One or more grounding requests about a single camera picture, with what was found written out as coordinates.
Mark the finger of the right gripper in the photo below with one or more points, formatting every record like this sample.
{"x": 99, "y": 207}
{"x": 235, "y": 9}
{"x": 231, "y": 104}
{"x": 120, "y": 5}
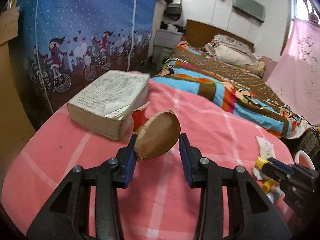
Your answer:
{"x": 281, "y": 163}
{"x": 282, "y": 174}

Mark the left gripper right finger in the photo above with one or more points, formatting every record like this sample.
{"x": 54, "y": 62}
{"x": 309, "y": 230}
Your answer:
{"x": 232, "y": 205}

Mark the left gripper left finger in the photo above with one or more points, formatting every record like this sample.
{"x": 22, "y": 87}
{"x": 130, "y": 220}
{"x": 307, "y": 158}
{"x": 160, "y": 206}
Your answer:
{"x": 65, "y": 215}

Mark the beige medicine sachet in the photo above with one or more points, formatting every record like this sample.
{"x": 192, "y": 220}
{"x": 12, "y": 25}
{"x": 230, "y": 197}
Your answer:
{"x": 266, "y": 149}

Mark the white tissue paper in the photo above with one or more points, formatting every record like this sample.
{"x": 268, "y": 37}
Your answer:
{"x": 258, "y": 174}

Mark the yellow plastic bottle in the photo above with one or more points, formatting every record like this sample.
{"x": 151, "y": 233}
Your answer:
{"x": 268, "y": 185}

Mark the round brown paper container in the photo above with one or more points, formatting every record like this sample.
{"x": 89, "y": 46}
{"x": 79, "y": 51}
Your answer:
{"x": 156, "y": 135}

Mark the yellow plastic cap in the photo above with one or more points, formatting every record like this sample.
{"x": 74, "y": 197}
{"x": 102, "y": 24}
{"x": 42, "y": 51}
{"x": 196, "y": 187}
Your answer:
{"x": 260, "y": 163}

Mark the green white ointment packet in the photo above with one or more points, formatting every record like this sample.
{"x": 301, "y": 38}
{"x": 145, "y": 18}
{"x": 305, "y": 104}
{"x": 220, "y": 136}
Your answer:
{"x": 275, "y": 194}

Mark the orange trash bin white rim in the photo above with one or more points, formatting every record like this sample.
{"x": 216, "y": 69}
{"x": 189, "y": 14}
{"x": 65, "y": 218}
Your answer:
{"x": 303, "y": 159}

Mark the black mesh fan guard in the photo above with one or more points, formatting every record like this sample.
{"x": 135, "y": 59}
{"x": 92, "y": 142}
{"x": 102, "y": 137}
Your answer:
{"x": 308, "y": 142}

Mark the colourful striped bed quilt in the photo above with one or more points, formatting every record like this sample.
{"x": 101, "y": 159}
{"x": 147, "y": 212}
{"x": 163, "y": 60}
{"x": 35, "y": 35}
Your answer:
{"x": 232, "y": 88}

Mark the pink hanging sheet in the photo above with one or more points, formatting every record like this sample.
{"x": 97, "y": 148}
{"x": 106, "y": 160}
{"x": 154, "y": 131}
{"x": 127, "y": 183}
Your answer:
{"x": 295, "y": 79}

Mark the pink checked blanket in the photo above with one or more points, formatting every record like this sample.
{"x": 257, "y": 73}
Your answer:
{"x": 158, "y": 204}

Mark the wooden cabinet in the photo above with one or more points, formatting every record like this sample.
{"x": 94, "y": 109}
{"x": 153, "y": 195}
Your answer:
{"x": 16, "y": 128}

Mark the thick old book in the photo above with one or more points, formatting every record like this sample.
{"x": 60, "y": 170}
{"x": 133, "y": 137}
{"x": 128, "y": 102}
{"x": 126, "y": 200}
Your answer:
{"x": 105, "y": 106}

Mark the beige floral pillow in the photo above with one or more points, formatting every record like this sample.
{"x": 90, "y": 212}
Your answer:
{"x": 231, "y": 51}

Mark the wooden headboard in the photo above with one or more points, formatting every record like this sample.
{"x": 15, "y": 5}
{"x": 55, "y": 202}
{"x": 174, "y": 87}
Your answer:
{"x": 198, "y": 34}

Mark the grey nightstand drawers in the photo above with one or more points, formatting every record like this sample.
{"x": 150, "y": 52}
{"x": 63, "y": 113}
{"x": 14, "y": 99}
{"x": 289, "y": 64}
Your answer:
{"x": 164, "y": 39}

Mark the grey hanging tote bag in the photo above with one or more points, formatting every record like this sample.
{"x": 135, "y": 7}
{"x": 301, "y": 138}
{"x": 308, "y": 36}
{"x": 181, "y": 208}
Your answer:
{"x": 174, "y": 10}

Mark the blue fabric wardrobe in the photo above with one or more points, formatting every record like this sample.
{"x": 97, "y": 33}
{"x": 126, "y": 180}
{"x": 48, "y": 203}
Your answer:
{"x": 63, "y": 45}

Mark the green wall panel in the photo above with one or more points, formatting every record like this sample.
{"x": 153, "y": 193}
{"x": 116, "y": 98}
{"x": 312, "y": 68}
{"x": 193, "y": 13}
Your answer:
{"x": 251, "y": 8}

